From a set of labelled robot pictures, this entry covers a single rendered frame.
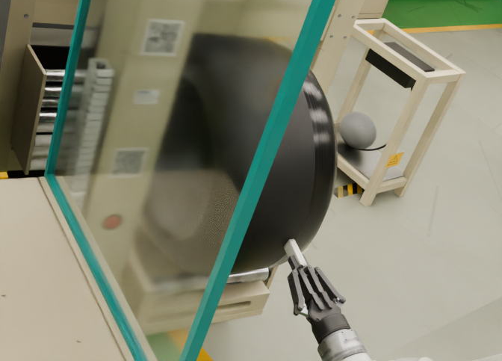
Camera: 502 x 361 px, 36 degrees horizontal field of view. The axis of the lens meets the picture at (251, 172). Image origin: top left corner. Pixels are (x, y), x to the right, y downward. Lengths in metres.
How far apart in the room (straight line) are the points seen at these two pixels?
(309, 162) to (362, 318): 1.90
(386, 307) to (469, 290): 0.56
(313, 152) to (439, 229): 2.73
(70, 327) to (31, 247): 0.18
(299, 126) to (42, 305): 0.71
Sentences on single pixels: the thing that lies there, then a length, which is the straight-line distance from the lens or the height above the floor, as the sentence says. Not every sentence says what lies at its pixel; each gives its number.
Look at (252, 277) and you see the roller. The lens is 1.96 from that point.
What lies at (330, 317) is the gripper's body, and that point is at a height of 1.11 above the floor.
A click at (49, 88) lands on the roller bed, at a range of 1.97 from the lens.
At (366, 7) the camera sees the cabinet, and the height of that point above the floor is 0.18.
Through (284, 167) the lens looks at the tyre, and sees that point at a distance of 1.62.
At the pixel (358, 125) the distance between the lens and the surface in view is 4.31.
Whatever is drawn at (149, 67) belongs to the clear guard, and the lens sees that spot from 1.07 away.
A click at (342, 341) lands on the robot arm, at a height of 1.10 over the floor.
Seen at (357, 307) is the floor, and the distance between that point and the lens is 3.53.
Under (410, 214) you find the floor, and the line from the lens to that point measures 4.35.
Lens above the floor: 2.11
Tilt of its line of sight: 31 degrees down
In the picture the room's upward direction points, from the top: 20 degrees clockwise
